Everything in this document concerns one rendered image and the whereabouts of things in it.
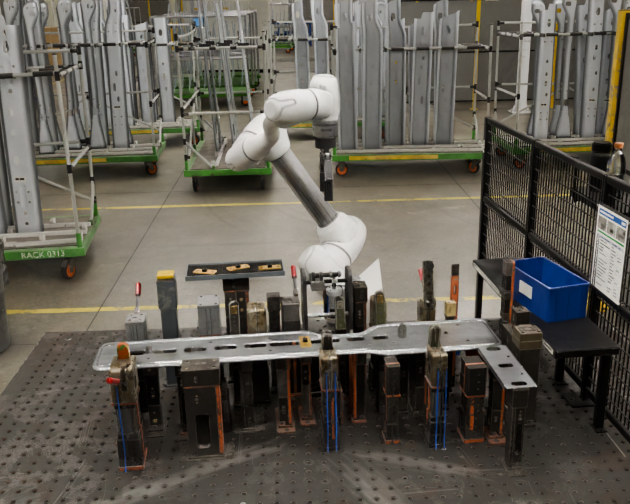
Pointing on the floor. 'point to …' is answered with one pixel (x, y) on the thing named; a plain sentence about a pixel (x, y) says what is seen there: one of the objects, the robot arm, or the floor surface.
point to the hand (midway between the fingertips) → (326, 192)
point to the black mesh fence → (567, 255)
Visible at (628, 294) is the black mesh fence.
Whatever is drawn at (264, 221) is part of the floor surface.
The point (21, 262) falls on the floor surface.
